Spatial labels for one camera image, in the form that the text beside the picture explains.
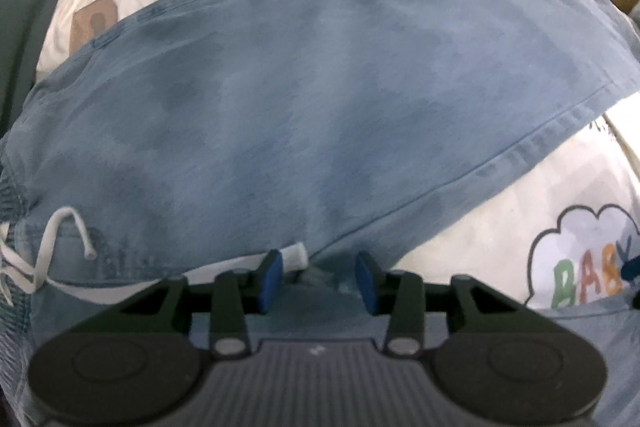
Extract dark grey quilt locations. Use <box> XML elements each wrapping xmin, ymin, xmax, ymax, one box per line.
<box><xmin>0</xmin><ymin>0</ymin><xmax>82</xmax><ymax>138</ymax></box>

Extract cream bear print bedsheet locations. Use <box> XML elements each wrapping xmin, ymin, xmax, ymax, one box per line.
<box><xmin>26</xmin><ymin>0</ymin><xmax>639</xmax><ymax>309</ymax></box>

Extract light blue denim pants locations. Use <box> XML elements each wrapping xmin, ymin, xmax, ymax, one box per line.
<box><xmin>1</xmin><ymin>0</ymin><xmax>639</xmax><ymax>426</ymax></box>

